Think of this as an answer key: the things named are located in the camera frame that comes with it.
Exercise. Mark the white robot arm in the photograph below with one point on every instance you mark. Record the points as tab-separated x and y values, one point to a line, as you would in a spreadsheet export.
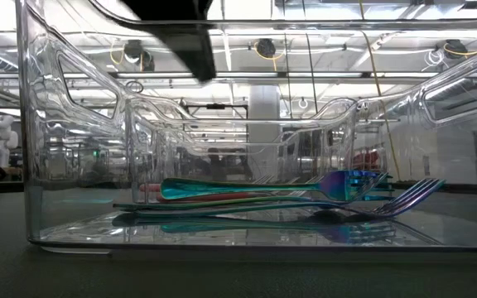
0	138

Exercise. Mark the black overhead camera rig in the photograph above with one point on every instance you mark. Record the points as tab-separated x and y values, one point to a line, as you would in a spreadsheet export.
222	106

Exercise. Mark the red equipment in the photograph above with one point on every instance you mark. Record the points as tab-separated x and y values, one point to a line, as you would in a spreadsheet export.
364	159

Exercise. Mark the clear plastic bin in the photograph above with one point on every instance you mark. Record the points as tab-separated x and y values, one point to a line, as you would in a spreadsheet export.
56	165
133	165
168	161

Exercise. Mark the long ceiling light fixture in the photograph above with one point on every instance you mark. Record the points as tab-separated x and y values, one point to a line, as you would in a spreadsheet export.
263	75

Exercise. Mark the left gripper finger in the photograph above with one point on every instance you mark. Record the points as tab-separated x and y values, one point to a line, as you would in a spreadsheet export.
195	54

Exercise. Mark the white building column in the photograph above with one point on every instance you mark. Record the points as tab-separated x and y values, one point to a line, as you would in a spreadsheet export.
263	116

